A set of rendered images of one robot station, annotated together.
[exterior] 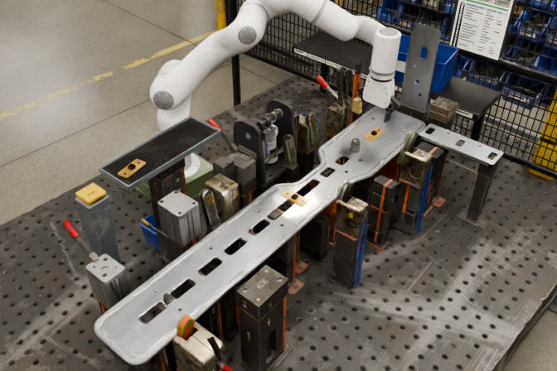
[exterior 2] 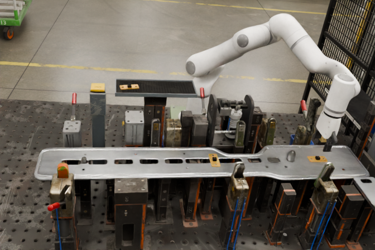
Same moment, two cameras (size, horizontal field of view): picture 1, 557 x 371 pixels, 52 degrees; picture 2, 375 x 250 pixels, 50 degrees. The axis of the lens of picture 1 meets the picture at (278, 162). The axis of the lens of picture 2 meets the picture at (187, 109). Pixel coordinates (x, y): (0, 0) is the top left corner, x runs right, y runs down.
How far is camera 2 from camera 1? 0.84 m
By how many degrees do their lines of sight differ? 33
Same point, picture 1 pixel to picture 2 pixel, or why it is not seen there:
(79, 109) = (219, 88)
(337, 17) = (307, 51)
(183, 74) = (207, 56)
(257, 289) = (125, 184)
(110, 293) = (65, 141)
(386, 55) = (335, 94)
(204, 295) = (102, 171)
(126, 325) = (53, 159)
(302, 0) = (287, 29)
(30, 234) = not seen: hidden behind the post
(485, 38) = not seen: outside the picture
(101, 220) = (96, 105)
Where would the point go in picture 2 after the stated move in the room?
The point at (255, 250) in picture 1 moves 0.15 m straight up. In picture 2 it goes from (155, 169) to (158, 139)
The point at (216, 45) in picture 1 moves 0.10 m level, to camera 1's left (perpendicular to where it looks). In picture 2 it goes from (230, 44) to (213, 37)
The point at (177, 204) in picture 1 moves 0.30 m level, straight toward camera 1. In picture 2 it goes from (133, 116) to (85, 152)
